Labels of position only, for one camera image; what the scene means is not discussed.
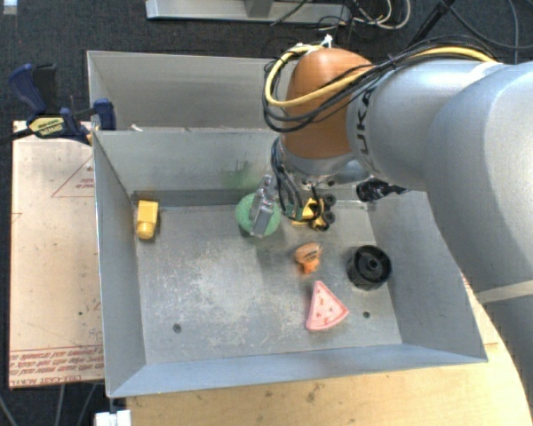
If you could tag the brown cardboard board, red print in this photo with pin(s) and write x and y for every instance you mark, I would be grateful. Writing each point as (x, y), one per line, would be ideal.
(53, 260)

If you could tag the yellow plastic block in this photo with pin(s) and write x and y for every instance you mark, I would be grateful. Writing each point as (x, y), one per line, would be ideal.
(146, 218)

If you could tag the pink wedge toy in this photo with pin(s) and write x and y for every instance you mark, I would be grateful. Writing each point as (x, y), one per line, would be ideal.
(323, 310)

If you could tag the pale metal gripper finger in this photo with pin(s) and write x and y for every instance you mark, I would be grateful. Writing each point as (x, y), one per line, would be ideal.
(262, 221)
(266, 191)

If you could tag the black cylinder on white bracket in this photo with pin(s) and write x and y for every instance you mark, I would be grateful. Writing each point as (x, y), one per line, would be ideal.
(377, 190)

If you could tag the orange toy figure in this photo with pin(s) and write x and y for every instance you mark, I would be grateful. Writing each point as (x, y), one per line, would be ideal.
(308, 255)

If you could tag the grey metal bin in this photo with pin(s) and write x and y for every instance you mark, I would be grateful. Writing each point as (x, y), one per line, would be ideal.
(222, 291)

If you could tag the yellow and black toy vehicle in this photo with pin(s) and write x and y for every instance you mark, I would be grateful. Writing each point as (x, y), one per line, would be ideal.
(315, 220)

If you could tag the green ball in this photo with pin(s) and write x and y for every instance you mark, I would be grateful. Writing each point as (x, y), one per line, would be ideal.
(244, 215)

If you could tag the black round knob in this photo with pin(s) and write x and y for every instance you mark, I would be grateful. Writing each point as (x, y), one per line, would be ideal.
(368, 266)

